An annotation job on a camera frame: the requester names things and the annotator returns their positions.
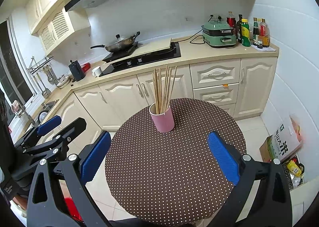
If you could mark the brown polka dot tablecloth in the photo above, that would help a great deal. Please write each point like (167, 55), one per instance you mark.
(171, 178)

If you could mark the red container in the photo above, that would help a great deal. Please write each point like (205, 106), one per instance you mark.
(85, 67)

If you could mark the wooden cutting board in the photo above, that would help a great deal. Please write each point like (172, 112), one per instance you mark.
(150, 47)

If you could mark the wok with glass lid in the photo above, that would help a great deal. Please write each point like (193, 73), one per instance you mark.
(120, 43)

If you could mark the yellow snack bag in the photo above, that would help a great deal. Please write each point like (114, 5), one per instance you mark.
(297, 169)

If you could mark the kitchen sink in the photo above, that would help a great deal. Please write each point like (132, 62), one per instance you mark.
(43, 112)

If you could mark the red stool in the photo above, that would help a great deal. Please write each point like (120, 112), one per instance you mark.
(73, 211)

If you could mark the white mug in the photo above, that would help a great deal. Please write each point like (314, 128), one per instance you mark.
(97, 71)

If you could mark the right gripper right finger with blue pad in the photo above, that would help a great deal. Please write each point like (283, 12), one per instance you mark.
(272, 203)

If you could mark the black knife block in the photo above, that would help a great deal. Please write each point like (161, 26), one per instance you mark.
(76, 70)

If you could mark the wall utensil rack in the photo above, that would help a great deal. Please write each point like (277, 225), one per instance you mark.
(43, 74)

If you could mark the dark red liquid bottle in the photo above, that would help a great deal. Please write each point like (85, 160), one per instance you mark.
(231, 20)

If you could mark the dark sauce bottle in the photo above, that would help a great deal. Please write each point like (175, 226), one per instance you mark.
(238, 28)

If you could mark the white rice bag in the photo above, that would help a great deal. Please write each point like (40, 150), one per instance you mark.
(286, 139)

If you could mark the green electric grill appliance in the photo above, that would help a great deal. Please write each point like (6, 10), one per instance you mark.
(218, 34)

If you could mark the black gas stove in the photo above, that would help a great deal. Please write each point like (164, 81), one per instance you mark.
(143, 59)

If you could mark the cardboard box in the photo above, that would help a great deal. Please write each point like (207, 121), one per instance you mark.
(268, 149)

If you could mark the wooden chopstick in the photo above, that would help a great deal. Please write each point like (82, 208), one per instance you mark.
(163, 91)
(158, 84)
(166, 86)
(157, 88)
(156, 91)
(160, 87)
(172, 82)

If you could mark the green yellow oil bottle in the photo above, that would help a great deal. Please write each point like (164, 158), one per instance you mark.
(245, 30)

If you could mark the pink utensil holder cup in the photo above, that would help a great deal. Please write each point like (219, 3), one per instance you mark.
(164, 122)

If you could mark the orange sauce bottle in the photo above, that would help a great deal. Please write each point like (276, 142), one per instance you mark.
(264, 33)

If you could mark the cream lower kitchen cabinets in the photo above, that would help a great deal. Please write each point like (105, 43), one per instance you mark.
(236, 79)

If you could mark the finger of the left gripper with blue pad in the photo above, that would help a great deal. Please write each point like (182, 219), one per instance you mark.
(58, 145)
(34, 134)

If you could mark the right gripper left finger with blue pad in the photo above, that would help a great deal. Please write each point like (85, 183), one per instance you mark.
(46, 205)

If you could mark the cream upper left cabinets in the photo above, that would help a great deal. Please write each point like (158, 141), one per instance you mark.
(52, 24)

